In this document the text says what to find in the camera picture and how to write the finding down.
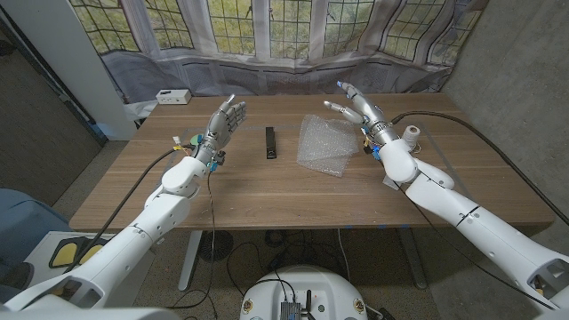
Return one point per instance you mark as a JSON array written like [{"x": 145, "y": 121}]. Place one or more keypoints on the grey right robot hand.
[{"x": 371, "y": 115}]

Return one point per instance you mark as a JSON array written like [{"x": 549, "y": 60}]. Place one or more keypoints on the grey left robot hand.
[{"x": 218, "y": 131}]

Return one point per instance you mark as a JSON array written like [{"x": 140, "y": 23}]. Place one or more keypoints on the clear bubble wrap sheet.
[{"x": 326, "y": 146}]

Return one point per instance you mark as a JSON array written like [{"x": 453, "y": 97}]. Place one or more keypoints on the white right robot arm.
[{"x": 480, "y": 231}]

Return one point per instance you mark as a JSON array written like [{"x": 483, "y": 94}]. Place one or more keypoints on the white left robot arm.
[{"x": 155, "y": 218}]

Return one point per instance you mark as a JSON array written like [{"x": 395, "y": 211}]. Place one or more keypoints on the white thread spool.
[{"x": 411, "y": 135}]

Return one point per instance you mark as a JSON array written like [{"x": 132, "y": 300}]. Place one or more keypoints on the black stapler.
[{"x": 270, "y": 142}]

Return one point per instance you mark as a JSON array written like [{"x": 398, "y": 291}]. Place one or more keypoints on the green round disc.
[{"x": 194, "y": 139}]

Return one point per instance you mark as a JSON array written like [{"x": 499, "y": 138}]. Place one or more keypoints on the white power outlet box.
[{"x": 173, "y": 97}]

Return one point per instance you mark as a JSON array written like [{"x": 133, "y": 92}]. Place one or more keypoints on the long grey tape strip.
[{"x": 289, "y": 127}]

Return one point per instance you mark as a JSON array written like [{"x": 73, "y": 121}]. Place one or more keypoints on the short grey tape strip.
[{"x": 435, "y": 149}]

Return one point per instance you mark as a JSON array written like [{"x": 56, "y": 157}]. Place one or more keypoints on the printed window backdrop cloth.
[{"x": 289, "y": 66}]

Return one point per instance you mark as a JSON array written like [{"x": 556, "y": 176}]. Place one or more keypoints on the round black floor fan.
[{"x": 220, "y": 244}]

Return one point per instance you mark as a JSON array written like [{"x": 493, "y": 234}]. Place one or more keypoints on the white table leg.
[{"x": 190, "y": 262}]

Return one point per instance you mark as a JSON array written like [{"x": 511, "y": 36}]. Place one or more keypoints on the grey table leg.
[{"x": 412, "y": 262}]

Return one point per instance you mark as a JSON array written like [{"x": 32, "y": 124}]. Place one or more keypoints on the yellow foot pedal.
[
  {"x": 94, "y": 251},
  {"x": 66, "y": 254}
]

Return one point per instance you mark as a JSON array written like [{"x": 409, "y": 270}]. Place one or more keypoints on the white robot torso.
[{"x": 306, "y": 284}]

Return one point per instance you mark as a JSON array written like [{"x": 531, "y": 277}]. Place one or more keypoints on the grey finned electronics module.
[{"x": 291, "y": 311}]

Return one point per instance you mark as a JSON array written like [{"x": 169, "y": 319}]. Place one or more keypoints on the blue chair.
[{"x": 26, "y": 218}]

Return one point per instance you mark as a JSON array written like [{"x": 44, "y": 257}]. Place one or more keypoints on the white pedal board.
[{"x": 40, "y": 258}]

